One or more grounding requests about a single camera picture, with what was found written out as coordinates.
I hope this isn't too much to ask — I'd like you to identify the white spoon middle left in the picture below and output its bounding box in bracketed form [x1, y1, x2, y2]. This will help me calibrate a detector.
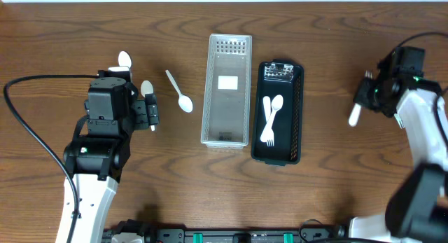
[141, 81, 158, 132]

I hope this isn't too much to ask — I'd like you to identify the white spoon group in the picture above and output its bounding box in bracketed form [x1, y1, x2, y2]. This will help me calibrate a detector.
[260, 95, 284, 147]

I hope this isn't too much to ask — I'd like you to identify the white spoon far left top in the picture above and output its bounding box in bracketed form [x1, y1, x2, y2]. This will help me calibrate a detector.
[118, 50, 132, 69]

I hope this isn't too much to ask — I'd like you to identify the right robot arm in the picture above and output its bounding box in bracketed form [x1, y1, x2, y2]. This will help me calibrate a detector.
[347, 46, 447, 242]

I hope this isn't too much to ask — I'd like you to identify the black cable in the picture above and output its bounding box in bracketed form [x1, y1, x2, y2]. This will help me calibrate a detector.
[3, 74, 99, 243]
[395, 31, 448, 50]

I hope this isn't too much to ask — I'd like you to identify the black plastic basket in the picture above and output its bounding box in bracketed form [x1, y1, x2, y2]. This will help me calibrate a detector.
[251, 59, 305, 166]

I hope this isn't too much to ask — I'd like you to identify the white spoon near clear basket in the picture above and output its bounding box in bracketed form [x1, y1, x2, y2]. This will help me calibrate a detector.
[165, 70, 193, 113]

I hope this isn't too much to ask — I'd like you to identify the clear plastic basket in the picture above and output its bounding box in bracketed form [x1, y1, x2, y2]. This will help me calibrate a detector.
[201, 34, 252, 149]

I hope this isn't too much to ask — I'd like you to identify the left black cable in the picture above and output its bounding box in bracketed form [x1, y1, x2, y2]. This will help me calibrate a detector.
[3, 74, 99, 243]

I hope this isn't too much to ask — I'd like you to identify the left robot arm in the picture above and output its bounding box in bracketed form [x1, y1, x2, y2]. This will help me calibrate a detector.
[56, 77, 159, 242]

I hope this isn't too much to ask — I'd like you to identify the right black cable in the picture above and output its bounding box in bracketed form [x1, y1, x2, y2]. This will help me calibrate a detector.
[395, 31, 448, 50]

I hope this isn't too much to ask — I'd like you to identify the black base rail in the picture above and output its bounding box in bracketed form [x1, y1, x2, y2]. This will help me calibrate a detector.
[101, 220, 348, 243]

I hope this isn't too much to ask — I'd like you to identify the white fork group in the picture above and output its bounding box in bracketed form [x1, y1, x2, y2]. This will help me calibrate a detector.
[348, 71, 372, 127]
[260, 96, 274, 147]

